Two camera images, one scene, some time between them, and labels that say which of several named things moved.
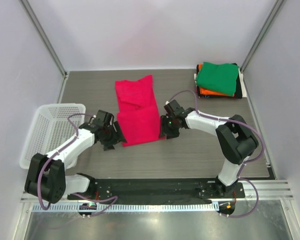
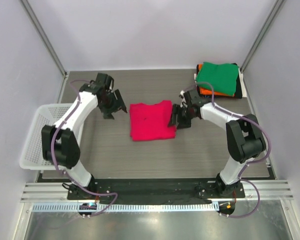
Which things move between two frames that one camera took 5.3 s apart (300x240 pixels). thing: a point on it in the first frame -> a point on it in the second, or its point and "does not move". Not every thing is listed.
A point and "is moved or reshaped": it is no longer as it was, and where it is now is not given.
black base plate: x=159 y=189 does not move
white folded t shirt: x=242 y=82 does not move
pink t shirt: x=138 y=111 is moved or reshaped
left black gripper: x=117 y=136 -> x=118 y=104
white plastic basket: x=50 y=128 does not move
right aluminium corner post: x=270 y=17 does not move
